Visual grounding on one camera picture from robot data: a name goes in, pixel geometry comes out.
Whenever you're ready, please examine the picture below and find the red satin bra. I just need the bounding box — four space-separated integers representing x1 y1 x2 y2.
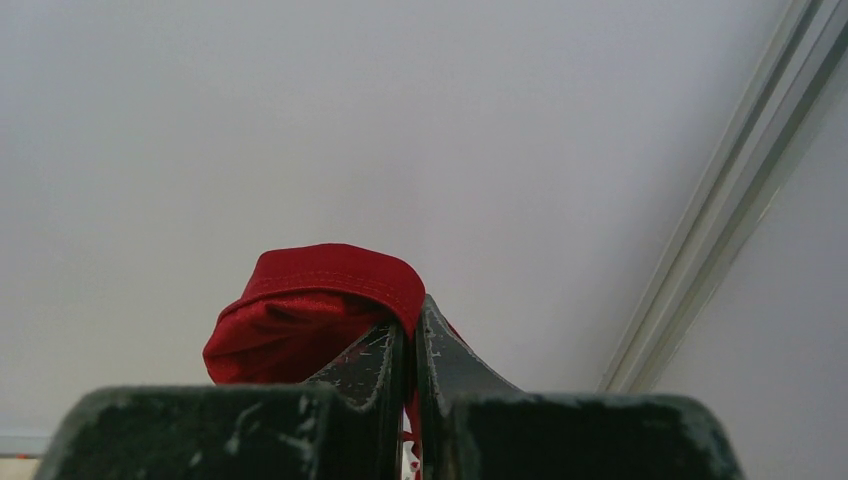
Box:
202 243 430 479

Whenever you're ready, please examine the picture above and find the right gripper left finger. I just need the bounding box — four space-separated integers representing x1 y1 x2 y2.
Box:
35 323 406 479

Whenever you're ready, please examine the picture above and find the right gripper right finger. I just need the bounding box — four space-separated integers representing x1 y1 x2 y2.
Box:
415 298 744 479

